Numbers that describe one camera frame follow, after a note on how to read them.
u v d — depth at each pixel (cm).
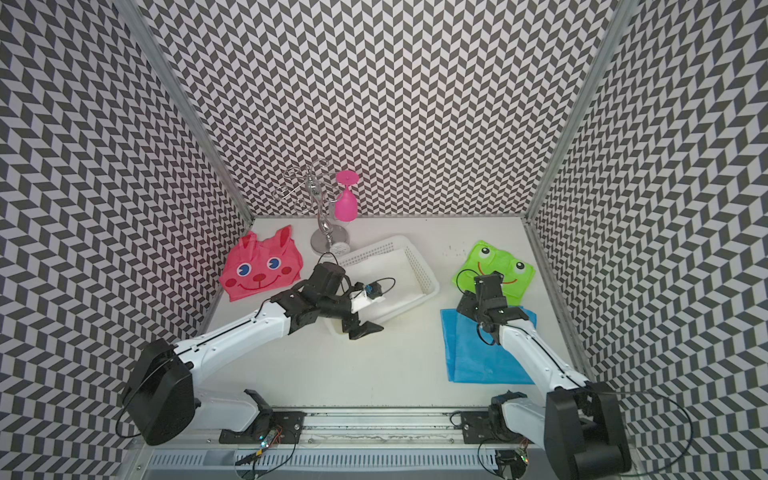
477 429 73
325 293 64
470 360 83
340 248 102
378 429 75
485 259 102
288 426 73
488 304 66
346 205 101
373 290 67
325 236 109
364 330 69
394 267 95
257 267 102
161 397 40
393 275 97
